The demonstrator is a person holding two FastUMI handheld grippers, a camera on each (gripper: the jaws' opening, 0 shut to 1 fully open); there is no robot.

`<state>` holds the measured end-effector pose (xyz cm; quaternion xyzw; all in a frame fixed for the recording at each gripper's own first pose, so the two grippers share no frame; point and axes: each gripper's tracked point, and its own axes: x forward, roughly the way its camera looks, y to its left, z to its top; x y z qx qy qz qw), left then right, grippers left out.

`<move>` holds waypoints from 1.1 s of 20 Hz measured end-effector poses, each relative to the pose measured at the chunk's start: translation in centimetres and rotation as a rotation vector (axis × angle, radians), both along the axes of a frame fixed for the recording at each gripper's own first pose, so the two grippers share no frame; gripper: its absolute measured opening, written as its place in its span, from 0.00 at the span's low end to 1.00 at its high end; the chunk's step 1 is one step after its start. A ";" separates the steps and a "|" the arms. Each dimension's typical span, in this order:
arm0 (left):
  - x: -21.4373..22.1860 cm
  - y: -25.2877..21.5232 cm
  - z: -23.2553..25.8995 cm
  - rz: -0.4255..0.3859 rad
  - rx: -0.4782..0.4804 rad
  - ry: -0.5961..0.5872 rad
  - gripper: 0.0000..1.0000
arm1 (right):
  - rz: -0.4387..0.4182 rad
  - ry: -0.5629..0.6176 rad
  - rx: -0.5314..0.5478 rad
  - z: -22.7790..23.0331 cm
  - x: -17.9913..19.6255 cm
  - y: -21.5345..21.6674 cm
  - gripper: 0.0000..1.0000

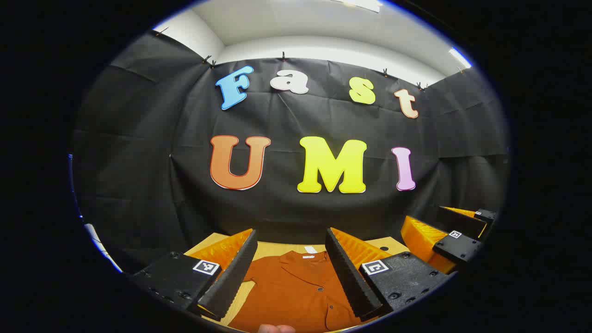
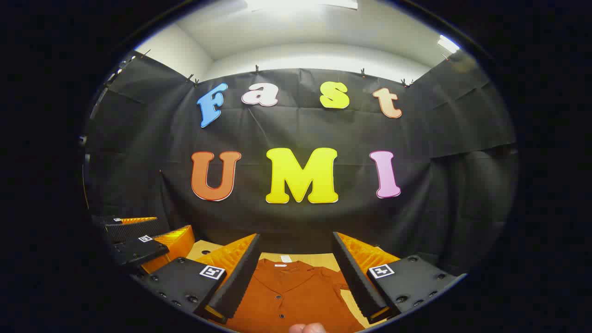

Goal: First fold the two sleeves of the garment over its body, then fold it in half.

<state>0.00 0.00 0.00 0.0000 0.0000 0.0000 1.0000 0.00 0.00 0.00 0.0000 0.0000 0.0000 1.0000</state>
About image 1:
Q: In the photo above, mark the orange knit shirt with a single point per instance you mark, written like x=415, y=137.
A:
x=296, y=291

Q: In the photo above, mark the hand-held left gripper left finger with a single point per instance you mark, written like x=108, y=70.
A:
x=231, y=277

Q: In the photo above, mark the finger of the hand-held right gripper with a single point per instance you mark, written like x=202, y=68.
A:
x=458, y=221
x=455, y=247

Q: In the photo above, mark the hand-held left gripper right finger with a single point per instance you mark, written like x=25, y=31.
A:
x=351, y=282

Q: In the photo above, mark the white tape strip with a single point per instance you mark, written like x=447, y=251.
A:
x=310, y=250

